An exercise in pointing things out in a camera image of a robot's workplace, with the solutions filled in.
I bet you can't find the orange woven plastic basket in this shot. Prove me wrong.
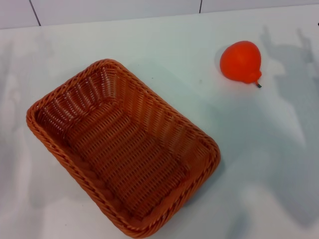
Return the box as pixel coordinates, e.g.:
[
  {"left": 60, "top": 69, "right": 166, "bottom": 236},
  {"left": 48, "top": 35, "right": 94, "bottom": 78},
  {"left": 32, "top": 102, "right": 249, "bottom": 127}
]
[{"left": 26, "top": 58, "right": 222, "bottom": 239}]

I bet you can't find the orange toy pear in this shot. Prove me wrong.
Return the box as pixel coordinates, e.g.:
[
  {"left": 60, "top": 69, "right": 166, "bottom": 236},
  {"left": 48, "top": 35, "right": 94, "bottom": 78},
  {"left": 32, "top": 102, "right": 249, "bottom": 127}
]
[{"left": 220, "top": 40, "right": 263, "bottom": 89}]

